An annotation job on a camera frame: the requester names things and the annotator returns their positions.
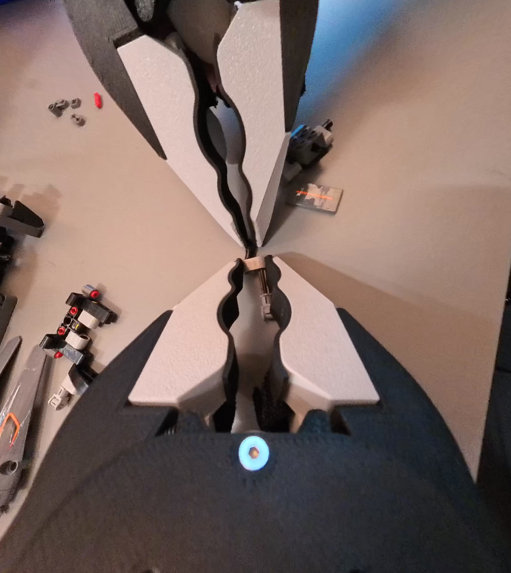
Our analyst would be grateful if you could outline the black axle white connector subassembly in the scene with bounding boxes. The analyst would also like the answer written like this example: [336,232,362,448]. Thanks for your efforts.
[242,254,278,321]

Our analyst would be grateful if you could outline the black white lego frame subassembly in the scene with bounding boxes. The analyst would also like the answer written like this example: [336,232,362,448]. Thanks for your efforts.
[40,283,119,397]

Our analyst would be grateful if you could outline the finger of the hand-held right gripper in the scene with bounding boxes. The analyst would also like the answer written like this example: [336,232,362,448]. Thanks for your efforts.
[216,0,293,248]
[116,34,252,248]

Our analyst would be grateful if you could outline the grey blue lego block subassembly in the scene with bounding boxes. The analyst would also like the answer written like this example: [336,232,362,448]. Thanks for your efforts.
[282,118,335,181]

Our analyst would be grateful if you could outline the clear orange-striped lego panel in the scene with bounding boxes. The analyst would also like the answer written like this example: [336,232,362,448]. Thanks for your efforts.
[286,183,345,216]

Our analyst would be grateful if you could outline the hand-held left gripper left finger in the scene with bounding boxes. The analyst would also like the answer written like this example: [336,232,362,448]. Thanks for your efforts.
[128,257,244,432]

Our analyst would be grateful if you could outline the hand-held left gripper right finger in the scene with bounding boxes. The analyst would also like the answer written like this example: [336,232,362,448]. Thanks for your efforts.
[265,255,380,432]

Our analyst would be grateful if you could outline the small light grey lego connector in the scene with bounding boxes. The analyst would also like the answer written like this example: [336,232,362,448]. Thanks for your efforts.
[48,384,72,411]

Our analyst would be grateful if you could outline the silver orange-striped lego panel subassembly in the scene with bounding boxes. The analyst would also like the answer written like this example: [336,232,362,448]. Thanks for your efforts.
[0,336,52,520]

